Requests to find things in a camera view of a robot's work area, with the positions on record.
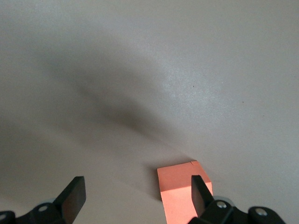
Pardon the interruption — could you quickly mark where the orange foam cube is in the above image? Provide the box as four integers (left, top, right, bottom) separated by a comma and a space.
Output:
157, 160, 214, 224

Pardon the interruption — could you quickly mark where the brown table cover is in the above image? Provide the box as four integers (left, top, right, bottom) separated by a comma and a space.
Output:
0, 0, 299, 224

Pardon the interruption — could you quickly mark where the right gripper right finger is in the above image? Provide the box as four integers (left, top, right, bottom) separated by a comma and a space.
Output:
188, 175, 285, 224

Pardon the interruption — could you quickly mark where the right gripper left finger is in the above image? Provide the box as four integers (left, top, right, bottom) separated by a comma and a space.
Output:
0, 176, 86, 224

